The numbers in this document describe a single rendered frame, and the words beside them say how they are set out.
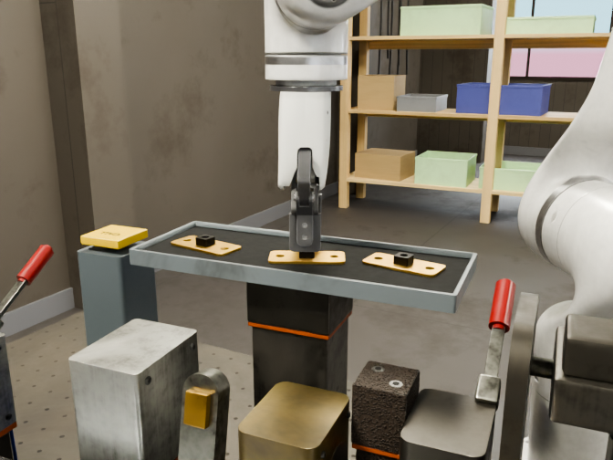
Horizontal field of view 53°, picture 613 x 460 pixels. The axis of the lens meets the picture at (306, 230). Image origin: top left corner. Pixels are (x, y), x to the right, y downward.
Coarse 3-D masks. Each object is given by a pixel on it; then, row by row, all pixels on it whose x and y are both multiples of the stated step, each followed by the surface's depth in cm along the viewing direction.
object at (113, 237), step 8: (96, 232) 79; (104, 232) 79; (112, 232) 79; (120, 232) 79; (128, 232) 79; (136, 232) 79; (144, 232) 80; (88, 240) 77; (96, 240) 77; (104, 240) 76; (112, 240) 76; (120, 240) 76; (128, 240) 77; (136, 240) 78; (112, 248) 78; (120, 248) 79
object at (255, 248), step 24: (168, 240) 75; (216, 240) 75; (240, 240) 75; (264, 240) 75; (288, 240) 75; (264, 264) 67; (288, 264) 67; (312, 264) 67; (360, 264) 67; (456, 264) 67; (432, 288) 60
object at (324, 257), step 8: (272, 256) 68; (288, 256) 68; (296, 256) 68; (304, 256) 68; (312, 256) 68; (320, 256) 68; (328, 256) 68; (336, 256) 69; (344, 256) 68; (328, 264) 67; (336, 264) 67
